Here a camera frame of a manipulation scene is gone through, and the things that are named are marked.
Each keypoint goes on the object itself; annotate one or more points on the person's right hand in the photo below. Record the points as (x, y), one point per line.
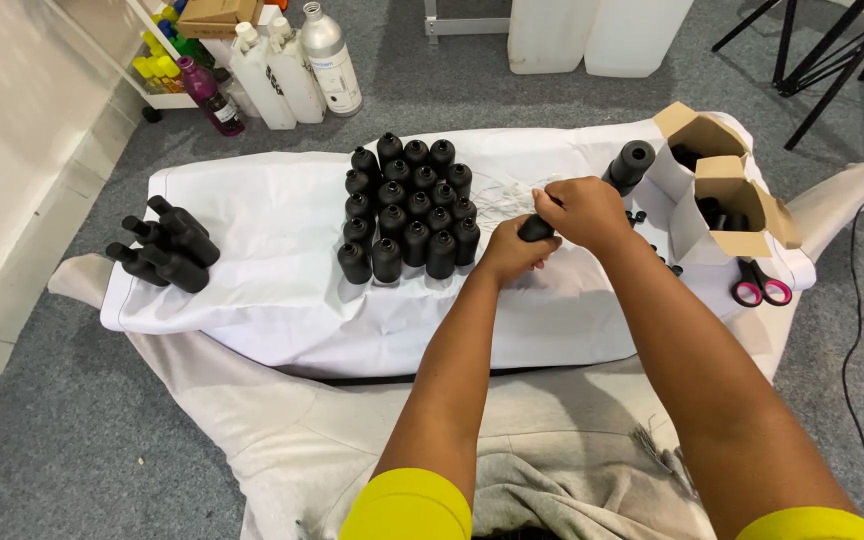
(589, 214)

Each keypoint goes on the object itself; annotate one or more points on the person's left hand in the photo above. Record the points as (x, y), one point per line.
(507, 251)

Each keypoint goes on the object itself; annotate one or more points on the person's left fingers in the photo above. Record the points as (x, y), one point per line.
(541, 251)

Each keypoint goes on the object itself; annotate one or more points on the person's right fingers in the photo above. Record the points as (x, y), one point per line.
(548, 202)

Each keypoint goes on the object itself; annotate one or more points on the black plastic bottle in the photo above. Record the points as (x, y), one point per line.
(535, 229)
(177, 214)
(177, 271)
(143, 230)
(193, 241)
(136, 264)

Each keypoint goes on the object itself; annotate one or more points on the pile of clear plastic strips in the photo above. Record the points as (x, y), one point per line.
(503, 199)

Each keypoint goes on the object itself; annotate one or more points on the black bottle cap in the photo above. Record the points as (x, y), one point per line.
(637, 218)
(660, 257)
(676, 270)

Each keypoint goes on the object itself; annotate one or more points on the black cylinder with end hole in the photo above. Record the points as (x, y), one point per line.
(631, 165)

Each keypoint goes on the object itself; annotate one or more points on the cluster of black bottles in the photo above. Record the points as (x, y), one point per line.
(409, 217)

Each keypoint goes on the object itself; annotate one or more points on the white cardboard box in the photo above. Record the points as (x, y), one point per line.
(702, 135)
(747, 236)

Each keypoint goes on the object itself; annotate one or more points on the white plastic jerrycan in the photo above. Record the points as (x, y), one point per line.
(638, 37)
(552, 34)

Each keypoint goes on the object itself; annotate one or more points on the heap of black caps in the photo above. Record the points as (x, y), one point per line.
(721, 214)

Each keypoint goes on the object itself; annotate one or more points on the pink and black scissors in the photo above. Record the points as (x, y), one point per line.
(758, 285)

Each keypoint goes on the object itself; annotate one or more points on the silver aluminium bottle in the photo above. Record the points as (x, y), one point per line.
(333, 64)

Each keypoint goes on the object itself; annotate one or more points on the white cloth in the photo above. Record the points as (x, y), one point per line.
(267, 255)

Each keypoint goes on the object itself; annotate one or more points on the white bottle with cap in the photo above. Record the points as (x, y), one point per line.
(298, 75)
(267, 82)

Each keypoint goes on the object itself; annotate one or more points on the person's right leg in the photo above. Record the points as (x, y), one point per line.
(829, 202)

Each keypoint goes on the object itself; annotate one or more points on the yellow left sleeve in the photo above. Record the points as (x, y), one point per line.
(409, 506)

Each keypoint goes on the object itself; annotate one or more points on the yellow sleeve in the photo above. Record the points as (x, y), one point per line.
(811, 525)
(409, 506)

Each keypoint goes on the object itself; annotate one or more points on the black tripod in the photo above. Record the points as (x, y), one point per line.
(814, 67)

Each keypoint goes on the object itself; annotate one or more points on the clear bottle with grey cap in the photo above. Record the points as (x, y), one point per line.
(235, 90)

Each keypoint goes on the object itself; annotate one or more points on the purple bottle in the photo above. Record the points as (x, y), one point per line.
(211, 97)

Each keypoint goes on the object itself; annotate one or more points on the brown cardboard box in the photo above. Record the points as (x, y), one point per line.
(214, 19)

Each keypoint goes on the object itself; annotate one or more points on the yellow right sleeve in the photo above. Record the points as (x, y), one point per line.
(811, 525)

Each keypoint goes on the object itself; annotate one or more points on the white shelf cart with bottles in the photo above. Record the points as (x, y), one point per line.
(162, 71)

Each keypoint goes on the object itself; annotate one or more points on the grey metal frame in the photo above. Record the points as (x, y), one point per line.
(462, 26)

